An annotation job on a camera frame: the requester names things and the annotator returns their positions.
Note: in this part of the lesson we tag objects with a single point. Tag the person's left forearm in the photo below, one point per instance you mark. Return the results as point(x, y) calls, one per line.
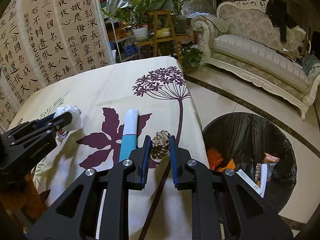
point(22, 197)

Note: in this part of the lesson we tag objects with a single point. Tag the ornate armchair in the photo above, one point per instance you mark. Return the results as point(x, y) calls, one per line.
point(197, 5)

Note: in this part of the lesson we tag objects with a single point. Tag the plant in white pot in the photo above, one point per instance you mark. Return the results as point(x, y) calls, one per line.
point(140, 32)

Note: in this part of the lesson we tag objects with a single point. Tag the small white wrapper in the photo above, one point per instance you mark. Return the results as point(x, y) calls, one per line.
point(61, 134)

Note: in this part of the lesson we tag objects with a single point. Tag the white metal rack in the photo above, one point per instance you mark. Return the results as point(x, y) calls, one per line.
point(117, 42)

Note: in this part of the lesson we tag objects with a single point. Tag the black jacket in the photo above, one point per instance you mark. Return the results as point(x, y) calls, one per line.
point(280, 17)

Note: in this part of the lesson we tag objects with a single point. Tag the black-lined trash bin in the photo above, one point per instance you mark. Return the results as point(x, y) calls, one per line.
point(240, 130)

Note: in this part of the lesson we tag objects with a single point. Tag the blue box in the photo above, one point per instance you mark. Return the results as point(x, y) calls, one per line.
point(128, 48)

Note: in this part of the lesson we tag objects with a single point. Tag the ornate white sofa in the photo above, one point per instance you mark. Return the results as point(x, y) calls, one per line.
point(250, 52)

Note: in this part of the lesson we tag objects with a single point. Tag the gold metal scrubber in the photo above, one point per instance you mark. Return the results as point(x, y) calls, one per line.
point(160, 145)

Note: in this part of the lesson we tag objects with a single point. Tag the teal cloth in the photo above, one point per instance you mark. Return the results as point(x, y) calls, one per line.
point(311, 65)

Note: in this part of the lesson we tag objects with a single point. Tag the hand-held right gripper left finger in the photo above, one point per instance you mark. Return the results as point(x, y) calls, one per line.
point(146, 160)

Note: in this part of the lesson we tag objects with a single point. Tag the white blue tube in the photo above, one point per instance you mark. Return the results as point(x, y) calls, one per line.
point(130, 130)

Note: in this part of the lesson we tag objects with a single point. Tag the yellow bowl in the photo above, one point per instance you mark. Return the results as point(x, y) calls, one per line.
point(163, 32)

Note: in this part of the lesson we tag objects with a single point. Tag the orange snack wrapper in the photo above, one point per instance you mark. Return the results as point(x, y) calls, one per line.
point(271, 158)

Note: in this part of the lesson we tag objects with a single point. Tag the floral tablecloth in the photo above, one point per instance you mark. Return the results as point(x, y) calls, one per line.
point(100, 85)

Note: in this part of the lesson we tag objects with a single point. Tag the white striped wrapper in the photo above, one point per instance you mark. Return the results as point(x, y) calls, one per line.
point(262, 173)

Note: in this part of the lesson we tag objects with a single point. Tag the orange plastic bag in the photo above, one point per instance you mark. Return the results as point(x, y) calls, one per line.
point(229, 165)

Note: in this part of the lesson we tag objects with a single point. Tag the red plastic bag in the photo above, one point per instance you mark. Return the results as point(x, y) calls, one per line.
point(215, 158)

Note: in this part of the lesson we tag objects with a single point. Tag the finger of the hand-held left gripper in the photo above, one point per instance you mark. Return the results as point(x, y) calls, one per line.
point(43, 121)
point(57, 122)

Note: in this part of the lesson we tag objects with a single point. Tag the small leafy plant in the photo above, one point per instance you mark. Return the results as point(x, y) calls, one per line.
point(192, 56)

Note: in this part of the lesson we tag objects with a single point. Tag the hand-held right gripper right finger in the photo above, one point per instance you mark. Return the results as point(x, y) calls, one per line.
point(173, 160)

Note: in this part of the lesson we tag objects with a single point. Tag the white tissue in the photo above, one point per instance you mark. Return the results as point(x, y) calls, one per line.
point(74, 120)

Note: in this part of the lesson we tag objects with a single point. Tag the white paper packet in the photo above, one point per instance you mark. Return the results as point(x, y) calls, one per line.
point(250, 181)

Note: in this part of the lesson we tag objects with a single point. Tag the tall plant in dark pot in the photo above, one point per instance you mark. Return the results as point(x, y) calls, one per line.
point(181, 25)

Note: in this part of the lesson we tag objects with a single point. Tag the wooden plant stand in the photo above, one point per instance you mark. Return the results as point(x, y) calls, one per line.
point(156, 25)

